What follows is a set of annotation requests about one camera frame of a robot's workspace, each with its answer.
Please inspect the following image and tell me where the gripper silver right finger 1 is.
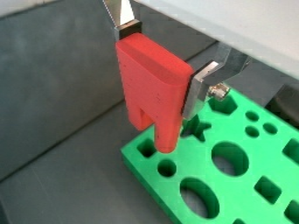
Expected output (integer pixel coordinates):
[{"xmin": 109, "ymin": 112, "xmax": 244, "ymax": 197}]
[{"xmin": 181, "ymin": 43, "xmax": 249, "ymax": 120}]

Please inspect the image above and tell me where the green shape-sorter block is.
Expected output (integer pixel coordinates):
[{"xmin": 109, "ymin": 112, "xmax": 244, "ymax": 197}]
[{"xmin": 121, "ymin": 91, "xmax": 299, "ymax": 224}]

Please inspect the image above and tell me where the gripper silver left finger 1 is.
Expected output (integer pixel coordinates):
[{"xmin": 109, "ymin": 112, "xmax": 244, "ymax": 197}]
[{"xmin": 102, "ymin": 0, "xmax": 141, "ymax": 41}]

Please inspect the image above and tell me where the red square-circle forked object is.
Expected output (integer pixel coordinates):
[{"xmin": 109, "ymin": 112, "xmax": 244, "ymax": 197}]
[{"xmin": 116, "ymin": 33, "xmax": 193, "ymax": 153}]

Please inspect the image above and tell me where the black curved fixture stand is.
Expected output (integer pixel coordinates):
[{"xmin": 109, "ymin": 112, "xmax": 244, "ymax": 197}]
[{"xmin": 186, "ymin": 42, "xmax": 299, "ymax": 129}]

